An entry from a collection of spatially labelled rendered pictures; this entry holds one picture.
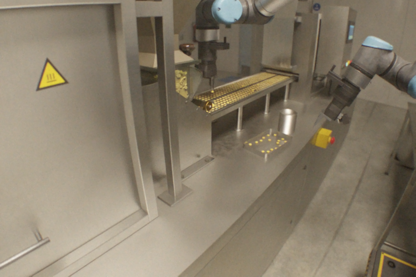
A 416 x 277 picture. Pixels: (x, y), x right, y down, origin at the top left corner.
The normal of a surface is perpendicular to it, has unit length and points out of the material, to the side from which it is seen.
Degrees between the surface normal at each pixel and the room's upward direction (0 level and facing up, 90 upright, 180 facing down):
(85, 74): 90
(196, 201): 0
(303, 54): 90
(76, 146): 90
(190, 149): 90
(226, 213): 0
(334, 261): 0
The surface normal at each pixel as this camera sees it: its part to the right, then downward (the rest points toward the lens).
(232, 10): 0.34, 0.38
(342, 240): 0.00, -0.91
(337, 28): -0.64, 0.31
